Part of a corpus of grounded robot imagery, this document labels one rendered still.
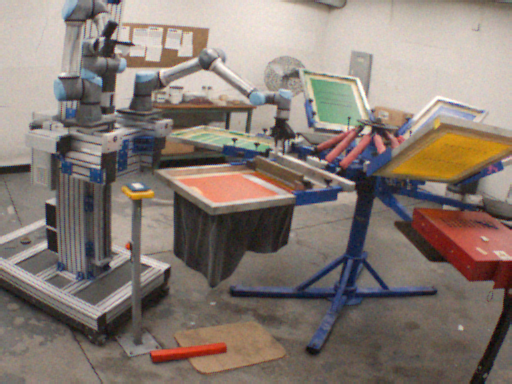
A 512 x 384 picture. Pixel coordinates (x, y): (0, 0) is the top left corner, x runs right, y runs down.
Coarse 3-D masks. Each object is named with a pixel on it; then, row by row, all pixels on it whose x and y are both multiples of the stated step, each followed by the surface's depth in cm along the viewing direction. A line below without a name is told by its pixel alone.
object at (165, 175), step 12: (180, 168) 255; (192, 168) 258; (204, 168) 262; (216, 168) 267; (228, 168) 272; (240, 168) 277; (168, 180) 234; (312, 180) 264; (180, 192) 225; (192, 192) 219; (204, 204) 208; (216, 204) 207; (228, 204) 209; (240, 204) 213; (252, 204) 217; (264, 204) 222; (276, 204) 227; (288, 204) 232
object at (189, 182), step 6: (240, 174) 272; (246, 174) 273; (252, 174) 274; (180, 180) 246; (186, 180) 247; (192, 180) 249; (198, 180) 250; (246, 180) 261; (264, 180) 265; (270, 180) 267; (192, 186) 239; (198, 186) 240
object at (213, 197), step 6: (258, 186) 253; (276, 186) 258; (282, 186) 259; (204, 192) 232; (210, 192) 233; (270, 192) 246; (288, 192) 250; (210, 198) 225; (216, 198) 226; (222, 198) 227; (234, 198) 229; (240, 198) 230; (246, 198) 231
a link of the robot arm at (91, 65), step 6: (84, 60) 184; (90, 60) 184; (96, 60) 186; (102, 60) 189; (84, 66) 185; (90, 66) 185; (96, 66) 187; (102, 66) 189; (84, 72) 185; (90, 72) 186; (96, 72) 189; (102, 72) 191; (84, 78) 187; (90, 78) 187
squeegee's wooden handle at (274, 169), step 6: (258, 156) 273; (258, 162) 271; (264, 162) 267; (270, 162) 263; (258, 168) 272; (264, 168) 267; (270, 168) 263; (276, 168) 259; (282, 168) 256; (288, 168) 254; (270, 174) 264; (276, 174) 260; (282, 174) 256; (288, 174) 252; (294, 174) 248; (300, 174) 246; (288, 180) 253; (300, 180) 246
